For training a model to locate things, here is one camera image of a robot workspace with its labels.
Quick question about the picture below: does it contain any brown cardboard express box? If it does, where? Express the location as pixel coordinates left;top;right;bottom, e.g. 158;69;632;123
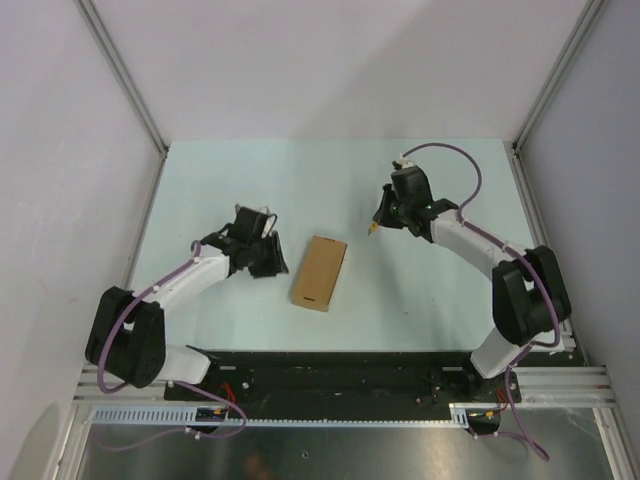
291;235;347;312

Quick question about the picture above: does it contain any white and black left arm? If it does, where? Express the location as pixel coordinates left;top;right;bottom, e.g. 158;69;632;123
85;205;289;400

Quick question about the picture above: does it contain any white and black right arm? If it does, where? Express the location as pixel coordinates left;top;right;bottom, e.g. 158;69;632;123
370;162;572;401

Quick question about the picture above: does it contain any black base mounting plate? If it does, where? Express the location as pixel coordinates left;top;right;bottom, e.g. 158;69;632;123
164;349;586;407

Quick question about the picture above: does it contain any shiny metal front plate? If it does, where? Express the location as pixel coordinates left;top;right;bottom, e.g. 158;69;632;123
78;409;614;479

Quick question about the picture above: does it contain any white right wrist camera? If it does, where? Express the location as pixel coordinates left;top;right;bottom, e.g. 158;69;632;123
392;156;415;171

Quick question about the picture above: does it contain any white slotted cable duct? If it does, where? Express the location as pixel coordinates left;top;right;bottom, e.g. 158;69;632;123
92;405;469;429

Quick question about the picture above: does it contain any aluminium frame post left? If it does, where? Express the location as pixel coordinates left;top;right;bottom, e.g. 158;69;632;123
74;0;169;159

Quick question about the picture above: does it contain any aluminium frame post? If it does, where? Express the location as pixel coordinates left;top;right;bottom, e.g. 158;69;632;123
511;0;610;154
74;0;169;159

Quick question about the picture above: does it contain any aluminium frame post right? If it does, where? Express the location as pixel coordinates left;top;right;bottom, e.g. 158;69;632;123
511;0;610;154

